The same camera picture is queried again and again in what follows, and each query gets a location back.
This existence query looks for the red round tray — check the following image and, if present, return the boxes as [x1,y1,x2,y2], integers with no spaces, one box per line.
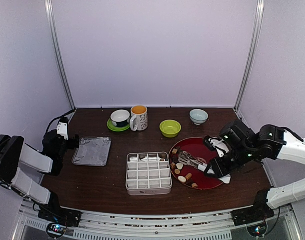
[168,137,224,190]

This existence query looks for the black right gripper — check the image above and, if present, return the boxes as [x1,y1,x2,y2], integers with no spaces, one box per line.
[204,144,256,180]

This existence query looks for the silver divided tin box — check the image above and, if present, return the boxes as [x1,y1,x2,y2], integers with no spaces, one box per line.
[125,152,173,196]

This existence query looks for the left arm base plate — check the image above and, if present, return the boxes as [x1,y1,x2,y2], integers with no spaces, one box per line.
[38,205,82,227]

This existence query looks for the green saucer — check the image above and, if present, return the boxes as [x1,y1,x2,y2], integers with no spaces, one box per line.
[107,119,131,132]

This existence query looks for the white metal tongs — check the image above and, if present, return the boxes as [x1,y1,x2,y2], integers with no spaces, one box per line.
[175,150,231,185]

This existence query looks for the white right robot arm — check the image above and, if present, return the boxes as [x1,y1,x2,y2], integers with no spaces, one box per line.
[203,119,305,221]

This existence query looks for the round tan chocolate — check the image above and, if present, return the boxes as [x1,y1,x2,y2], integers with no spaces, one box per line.
[174,169,181,175]

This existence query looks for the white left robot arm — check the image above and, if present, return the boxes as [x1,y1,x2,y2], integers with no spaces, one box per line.
[0,116,79,222]

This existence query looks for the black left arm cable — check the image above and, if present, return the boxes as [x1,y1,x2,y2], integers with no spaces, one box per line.
[45,109,76,137]

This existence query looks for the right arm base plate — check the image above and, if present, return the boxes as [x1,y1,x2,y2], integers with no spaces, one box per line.
[231,205,275,227]

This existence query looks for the lime green bowl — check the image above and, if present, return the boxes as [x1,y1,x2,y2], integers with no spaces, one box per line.
[159,119,182,138]

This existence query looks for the bunny print tin lid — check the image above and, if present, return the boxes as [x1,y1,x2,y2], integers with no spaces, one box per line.
[72,137,112,167]

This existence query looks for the dark white-lined cup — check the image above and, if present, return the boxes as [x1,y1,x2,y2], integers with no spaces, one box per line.
[110,109,131,127]

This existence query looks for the aluminium front rail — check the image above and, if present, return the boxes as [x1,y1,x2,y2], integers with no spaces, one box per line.
[10,201,304,240]

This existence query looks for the white patterned mug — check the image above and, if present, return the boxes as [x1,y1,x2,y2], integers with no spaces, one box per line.
[129,105,148,132]

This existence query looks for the aluminium frame post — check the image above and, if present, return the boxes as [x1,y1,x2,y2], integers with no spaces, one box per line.
[234,0,265,114]
[44,0,76,110]

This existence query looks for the brown cylinder chocolate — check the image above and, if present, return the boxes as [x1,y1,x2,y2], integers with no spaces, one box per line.
[185,173,192,180]

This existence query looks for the right aluminium frame post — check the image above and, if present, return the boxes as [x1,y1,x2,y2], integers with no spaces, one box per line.
[234,0,265,114]

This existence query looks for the tan square chocolate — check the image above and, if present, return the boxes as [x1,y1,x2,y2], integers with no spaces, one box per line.
[170,162,176,169]

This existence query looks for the pale blue ceramic bowl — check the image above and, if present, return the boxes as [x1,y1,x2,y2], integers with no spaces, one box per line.
[189,109,209,126]

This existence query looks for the left aluminium frame post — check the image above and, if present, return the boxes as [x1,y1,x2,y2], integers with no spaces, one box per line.
[44,0,76,110]

